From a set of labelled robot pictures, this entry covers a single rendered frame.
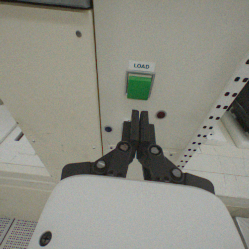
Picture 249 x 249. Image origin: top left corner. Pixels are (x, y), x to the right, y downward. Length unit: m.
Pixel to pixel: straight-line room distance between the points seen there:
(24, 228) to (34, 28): 1.37
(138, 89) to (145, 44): 0.05
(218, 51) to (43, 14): 0.20
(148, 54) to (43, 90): 0.17
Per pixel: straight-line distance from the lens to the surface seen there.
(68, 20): 0.20
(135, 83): 0.19
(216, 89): 0.24
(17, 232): 1.47
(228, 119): 0.80
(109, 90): 0.22
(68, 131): 0.30
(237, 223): 0.70
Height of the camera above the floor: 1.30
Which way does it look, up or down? 44 degrees down
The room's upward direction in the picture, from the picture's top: 6 degrees clockwise
